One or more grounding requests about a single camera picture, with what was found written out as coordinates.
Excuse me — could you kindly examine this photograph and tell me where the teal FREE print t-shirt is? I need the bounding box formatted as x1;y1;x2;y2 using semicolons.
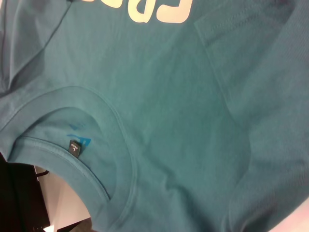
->
0;0;309;232

